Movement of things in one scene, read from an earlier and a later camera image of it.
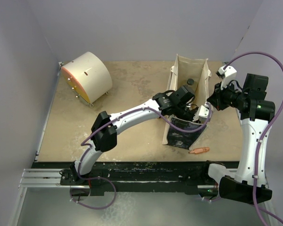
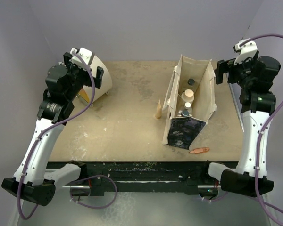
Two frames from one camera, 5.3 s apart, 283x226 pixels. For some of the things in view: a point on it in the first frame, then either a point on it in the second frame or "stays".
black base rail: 189,174 stays
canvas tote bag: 194,71 stays
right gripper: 216,99 to 223,67
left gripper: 193,112 to 71,67
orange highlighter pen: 200,149 stays
